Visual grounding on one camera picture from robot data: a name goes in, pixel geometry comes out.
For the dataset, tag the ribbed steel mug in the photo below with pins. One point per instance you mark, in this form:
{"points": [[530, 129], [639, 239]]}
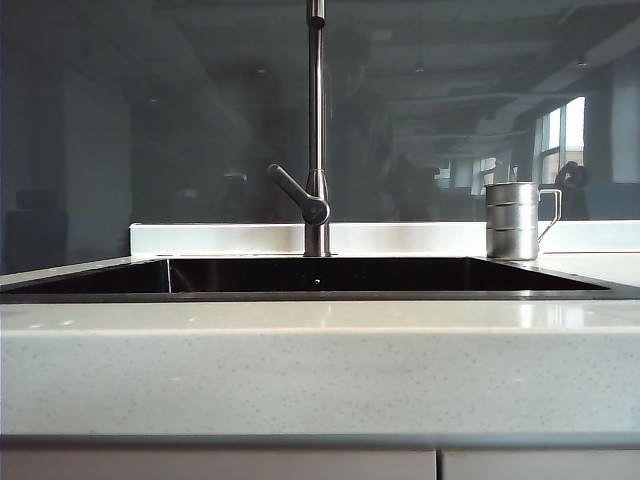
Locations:
{"points": [[510, 225]]}

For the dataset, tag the narrow grey cabinet front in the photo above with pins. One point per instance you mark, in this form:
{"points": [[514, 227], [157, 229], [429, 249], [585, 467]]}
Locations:
{"points": [[540, 465]]}

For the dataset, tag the steel faucet pipe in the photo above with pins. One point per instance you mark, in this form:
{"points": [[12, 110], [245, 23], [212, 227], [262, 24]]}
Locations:
{"points": [[316, 100]]}

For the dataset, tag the black sink basin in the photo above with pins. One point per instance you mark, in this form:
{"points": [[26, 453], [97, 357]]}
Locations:
{"points": [[350, 275]]}

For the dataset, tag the white counter upstand ledge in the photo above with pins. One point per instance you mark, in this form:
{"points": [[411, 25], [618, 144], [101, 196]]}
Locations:
{"points": [[225, 237]]}

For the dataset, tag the wide grey cabinet front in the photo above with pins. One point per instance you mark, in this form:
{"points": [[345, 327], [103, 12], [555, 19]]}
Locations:
{"points": [[200, 465]]}

